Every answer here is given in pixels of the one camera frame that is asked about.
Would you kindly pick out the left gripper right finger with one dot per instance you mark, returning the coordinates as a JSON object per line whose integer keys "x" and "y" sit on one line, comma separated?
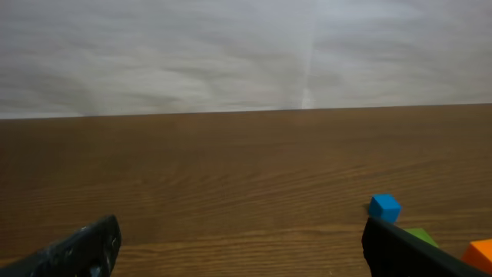
{"x": 396, "y": 255}

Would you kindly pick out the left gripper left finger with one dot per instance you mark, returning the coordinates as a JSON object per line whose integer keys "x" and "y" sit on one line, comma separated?
{"x": 80, "y": 250}

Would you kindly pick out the green cube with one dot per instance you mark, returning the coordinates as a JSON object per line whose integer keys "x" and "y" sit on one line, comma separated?
{"x": 423, "y": 235}

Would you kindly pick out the blue cube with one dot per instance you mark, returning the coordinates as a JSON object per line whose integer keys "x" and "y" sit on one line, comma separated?
{"x": 384, "y": 207}

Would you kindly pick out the orange cube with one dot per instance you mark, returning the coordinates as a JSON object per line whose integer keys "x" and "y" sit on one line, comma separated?
{"x": 480, "y": 255}

